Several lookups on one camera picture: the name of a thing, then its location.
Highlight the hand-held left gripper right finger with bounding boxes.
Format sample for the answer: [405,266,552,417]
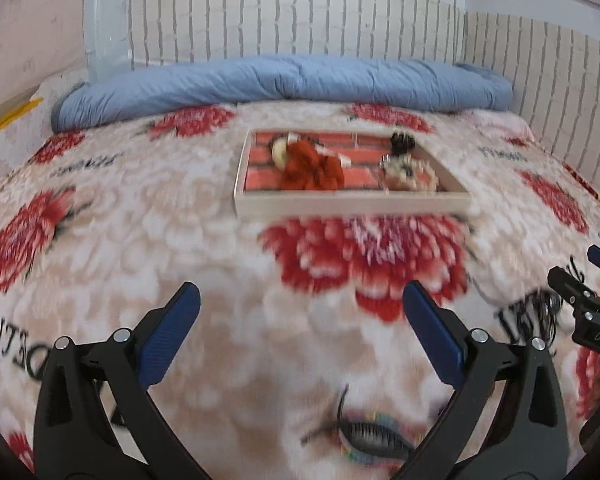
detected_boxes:
[402,280,571,480]

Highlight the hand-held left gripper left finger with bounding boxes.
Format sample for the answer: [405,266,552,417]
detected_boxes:
[32,281,211,480]

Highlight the black hair ties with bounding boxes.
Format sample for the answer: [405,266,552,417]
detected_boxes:
[527,290,563,346]

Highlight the red-lined jewelry tray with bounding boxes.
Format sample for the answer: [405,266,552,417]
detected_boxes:
[233,128,473,218]

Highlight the orange scrunchie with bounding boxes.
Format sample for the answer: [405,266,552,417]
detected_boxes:
[280,139,346,192]

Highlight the red floral blanket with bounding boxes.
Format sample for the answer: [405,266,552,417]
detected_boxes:
[0,100,600,480]

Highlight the rainbow hair claw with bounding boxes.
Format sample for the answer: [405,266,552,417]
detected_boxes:
[337,410,421,463]

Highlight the pink pillow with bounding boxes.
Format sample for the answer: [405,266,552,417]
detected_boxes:
[460,109,536,137]

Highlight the yellow tape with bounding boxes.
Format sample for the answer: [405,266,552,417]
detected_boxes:
[0,97,45,143]

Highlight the rolled blue duvet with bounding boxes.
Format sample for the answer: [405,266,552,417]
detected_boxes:
[51,55,515,132]

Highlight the clear plastic sheet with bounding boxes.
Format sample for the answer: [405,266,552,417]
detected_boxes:
[82,0,131,83]

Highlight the pale wooden board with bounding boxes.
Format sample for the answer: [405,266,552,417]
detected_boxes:
[0,0,88,116]

